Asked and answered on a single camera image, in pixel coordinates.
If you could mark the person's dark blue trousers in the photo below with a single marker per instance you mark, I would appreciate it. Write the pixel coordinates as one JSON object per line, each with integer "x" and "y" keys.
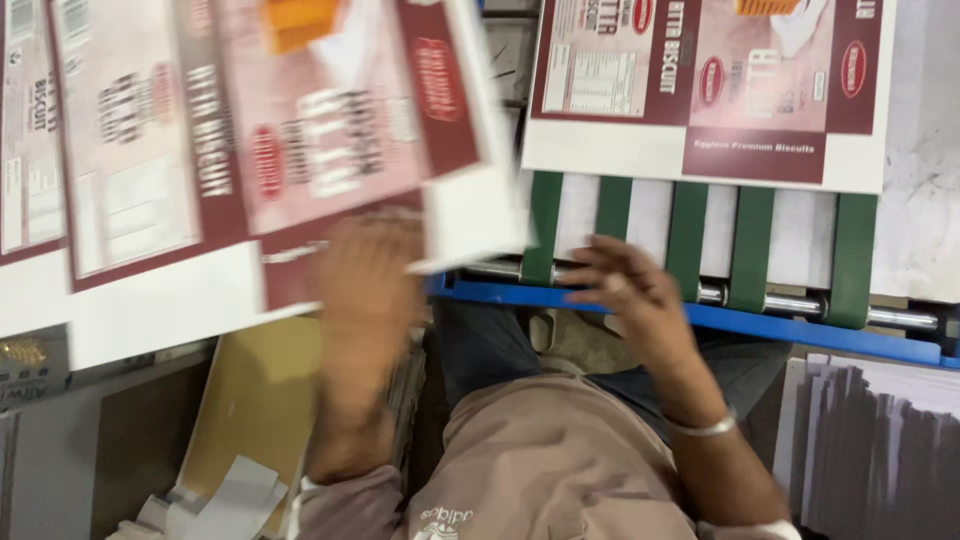
{"x": 487, "y": 345}

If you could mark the yellow cardboard board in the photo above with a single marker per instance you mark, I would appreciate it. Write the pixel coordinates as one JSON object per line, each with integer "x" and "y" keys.
{"x": 255, "y": 405}

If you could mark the person's right fingers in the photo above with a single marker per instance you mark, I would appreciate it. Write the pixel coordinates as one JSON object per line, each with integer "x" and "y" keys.
{"x": 600, "y": 276}

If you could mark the steel roller shaft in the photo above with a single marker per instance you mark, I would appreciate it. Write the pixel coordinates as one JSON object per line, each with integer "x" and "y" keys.
{"x": 795, "y": 304}

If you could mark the conveyor machine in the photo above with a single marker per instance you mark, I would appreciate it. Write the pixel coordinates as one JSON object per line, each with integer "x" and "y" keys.
{"x": 922, "y": 150}

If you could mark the stack of grey sheets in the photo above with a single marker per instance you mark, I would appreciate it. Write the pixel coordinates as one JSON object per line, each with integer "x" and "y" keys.
{"x": 877, "y": 450}

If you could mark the person's beige shirt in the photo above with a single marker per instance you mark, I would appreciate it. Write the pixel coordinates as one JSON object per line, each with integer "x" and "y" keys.
{"x": 547, "y": 465}

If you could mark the person's left fingers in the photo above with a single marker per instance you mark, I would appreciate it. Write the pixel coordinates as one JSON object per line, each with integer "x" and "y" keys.
{"x": 371, "y": 229}

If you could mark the blue machine frame bar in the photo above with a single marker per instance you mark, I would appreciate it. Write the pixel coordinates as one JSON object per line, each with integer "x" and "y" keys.
{"x": 787, "y": 330}

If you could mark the person's right hand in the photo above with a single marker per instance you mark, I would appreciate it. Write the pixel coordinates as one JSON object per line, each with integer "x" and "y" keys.
{"x": 649, "y": 307}

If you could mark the person's left hand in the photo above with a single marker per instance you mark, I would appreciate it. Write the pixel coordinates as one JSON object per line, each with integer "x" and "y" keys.
{"x": 367, "y": 300}

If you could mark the maroon printed carton sheet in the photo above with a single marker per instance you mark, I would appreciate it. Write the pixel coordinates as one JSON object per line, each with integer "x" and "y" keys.
{"x": 300, "y": 127}
{"x": 30, "y": 150}
{"x": 705, "y": 90}

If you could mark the green conveyor belt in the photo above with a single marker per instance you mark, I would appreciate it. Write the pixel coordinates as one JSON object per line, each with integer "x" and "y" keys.
{"x": 750, "y": 247}
{"x": 686, "y": 232}
{"x": 543, "y": 225}
{"x": 851, "y": 262}
{"x": 615, "y": 206}

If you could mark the white paper scraps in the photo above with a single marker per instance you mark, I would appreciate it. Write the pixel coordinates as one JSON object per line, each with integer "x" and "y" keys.
{"x": 232, "y": 502}

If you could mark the grey cardboard box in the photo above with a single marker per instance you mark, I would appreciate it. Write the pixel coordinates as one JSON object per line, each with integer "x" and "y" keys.
{"x": 90, "y": 450}

